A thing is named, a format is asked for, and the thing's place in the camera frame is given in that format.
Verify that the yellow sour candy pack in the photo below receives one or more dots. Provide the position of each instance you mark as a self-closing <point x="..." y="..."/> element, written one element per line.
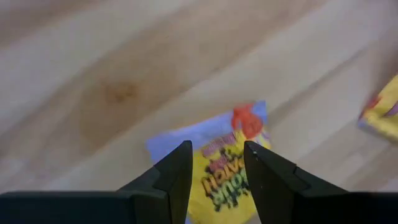
<point x="217" y="174"/>
<point x="384" y="115"/>

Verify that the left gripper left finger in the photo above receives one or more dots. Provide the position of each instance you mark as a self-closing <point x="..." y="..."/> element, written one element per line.
<point x="168" y="193"/>

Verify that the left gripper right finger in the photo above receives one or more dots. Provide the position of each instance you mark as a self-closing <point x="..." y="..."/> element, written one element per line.
<point x="273" y="193"/>

